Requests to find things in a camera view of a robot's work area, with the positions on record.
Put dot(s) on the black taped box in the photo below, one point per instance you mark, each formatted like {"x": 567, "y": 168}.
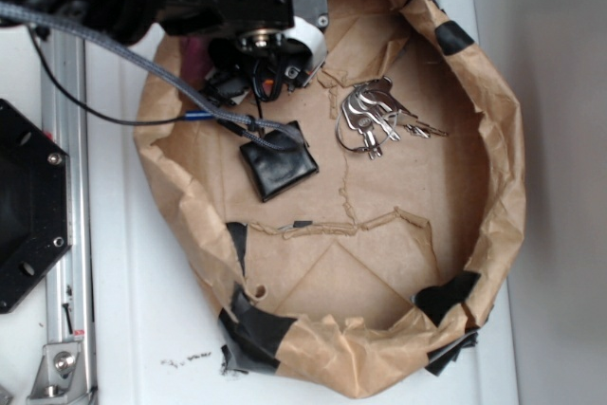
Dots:
{"x": 273, "y": 172}

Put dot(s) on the aluminium extrusion rail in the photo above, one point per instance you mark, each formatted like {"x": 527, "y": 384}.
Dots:
{"x": 69, "y": 293}

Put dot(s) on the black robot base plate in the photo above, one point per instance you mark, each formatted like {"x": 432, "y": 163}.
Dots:
{"x": 34, "y": 206}

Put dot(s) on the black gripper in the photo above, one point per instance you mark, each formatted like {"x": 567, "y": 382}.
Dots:
{"x": 264, "y": 63}

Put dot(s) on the silver corner bracket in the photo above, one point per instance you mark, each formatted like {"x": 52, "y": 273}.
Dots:
{"x": 61, "y": 377}

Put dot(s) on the silver key bunch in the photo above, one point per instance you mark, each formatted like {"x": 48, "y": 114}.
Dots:
{"x": 374, "y": 113}

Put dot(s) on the brown paper bin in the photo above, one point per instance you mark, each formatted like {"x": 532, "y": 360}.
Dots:
{"x": 355, "y": 277}

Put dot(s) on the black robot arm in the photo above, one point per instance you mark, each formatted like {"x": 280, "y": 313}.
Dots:
{"x": 127, "y": 21}

